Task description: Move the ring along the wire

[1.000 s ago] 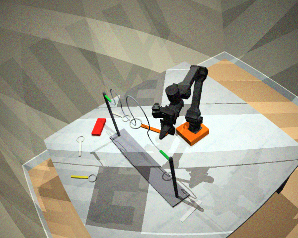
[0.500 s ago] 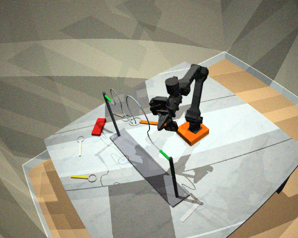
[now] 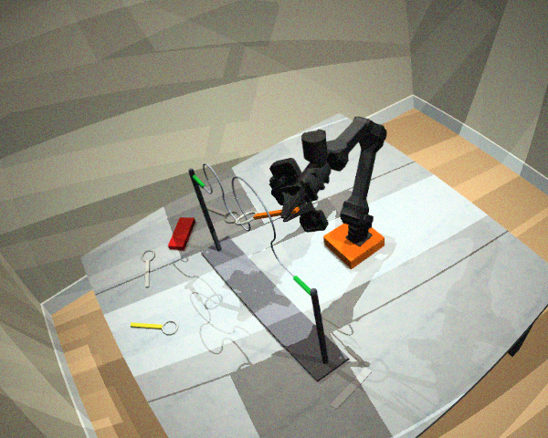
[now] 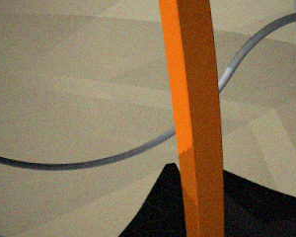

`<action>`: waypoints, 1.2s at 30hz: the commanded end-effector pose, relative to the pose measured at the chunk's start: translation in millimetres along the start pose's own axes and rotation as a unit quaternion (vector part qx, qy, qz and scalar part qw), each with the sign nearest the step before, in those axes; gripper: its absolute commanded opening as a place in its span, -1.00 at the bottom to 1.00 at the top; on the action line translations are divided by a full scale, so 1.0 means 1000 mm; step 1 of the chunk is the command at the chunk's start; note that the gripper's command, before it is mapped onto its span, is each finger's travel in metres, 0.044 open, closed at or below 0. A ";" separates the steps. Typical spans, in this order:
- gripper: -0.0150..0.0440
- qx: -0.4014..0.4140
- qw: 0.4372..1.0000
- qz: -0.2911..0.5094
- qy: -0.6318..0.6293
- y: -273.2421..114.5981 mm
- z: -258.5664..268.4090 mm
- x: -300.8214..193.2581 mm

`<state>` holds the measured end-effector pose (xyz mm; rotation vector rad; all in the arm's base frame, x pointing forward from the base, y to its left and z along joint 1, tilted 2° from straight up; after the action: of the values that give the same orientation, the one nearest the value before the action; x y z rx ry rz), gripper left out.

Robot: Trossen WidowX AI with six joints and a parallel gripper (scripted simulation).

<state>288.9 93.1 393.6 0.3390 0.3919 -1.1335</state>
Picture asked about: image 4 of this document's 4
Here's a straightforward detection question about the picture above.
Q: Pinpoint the orange handle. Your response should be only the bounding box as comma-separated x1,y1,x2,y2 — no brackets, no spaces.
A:
159,0,224,237

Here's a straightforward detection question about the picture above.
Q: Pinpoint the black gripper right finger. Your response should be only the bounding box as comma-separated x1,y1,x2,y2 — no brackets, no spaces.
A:
223,170,296,237

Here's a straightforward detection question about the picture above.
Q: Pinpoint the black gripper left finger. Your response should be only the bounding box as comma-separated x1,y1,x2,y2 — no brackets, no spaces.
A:
117,163,187,237

